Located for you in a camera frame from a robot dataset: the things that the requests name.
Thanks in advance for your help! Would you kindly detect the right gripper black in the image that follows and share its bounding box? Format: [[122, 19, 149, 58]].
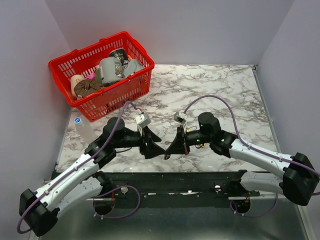
[[166, 125, 212, 155]]

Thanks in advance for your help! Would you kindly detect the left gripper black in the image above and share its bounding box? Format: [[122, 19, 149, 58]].
[[114, 125, 167, 160]]

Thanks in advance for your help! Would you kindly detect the astronaut keychain with keys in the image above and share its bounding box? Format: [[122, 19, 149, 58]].
[[164, 154, 171, 160]]

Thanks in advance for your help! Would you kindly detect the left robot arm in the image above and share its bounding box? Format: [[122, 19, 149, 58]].
[[18, 112, 165, 237]]

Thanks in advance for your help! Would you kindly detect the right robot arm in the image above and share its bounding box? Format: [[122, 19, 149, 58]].
[[165, 112, 320, 206]]

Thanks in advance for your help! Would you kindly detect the large brass padlock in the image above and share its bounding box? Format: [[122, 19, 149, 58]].
[[195, 143, 205, 149]]

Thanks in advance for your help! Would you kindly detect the red plastic shopping basket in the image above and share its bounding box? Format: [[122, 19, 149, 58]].
[[48, 31, 155, 122]]

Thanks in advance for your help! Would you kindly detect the clear plastic water bottle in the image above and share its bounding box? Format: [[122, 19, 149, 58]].
[[74, 117, 98, 145]]

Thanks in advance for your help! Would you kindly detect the grey cloth in basket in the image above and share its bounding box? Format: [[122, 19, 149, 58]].
[[123, 59, 144, 78]]

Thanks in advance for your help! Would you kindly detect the grey printed cloth roll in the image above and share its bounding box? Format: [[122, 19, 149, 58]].
[[99, 56, 124, 87]]

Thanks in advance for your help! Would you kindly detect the pink item in basket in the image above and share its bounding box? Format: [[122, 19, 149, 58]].
[[85, 72, 95, 80]]

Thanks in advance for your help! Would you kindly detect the black can in basket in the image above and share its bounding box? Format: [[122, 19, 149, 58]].
[[109, 48, 131, 66]]

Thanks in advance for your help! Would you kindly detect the beige cup in basket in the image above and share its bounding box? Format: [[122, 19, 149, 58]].
[[70, 74, 85, 98]]

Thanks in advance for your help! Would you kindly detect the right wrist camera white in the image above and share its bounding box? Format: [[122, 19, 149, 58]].
[[173, 111, 187, 130]]

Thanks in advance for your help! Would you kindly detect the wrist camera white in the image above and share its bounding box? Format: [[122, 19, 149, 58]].
[[135, 112, 152, 130], [173, 111, 187, 130]]

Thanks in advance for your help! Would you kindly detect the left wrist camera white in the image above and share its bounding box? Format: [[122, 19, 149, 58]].
[[135, 112, 152, 130]]

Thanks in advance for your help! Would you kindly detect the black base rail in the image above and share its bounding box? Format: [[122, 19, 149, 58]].
[[93, 170, 260, 209]]

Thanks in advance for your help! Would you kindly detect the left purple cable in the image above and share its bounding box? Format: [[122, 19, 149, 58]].
[[16, 100, 143, 233]]

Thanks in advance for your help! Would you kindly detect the purple cable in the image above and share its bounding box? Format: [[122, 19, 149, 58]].
[[183, 94, 320, 196], [16, 100, 143, 233]]

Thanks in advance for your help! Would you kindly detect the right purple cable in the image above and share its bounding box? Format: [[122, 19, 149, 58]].
[[183, 94, 320, 196]]

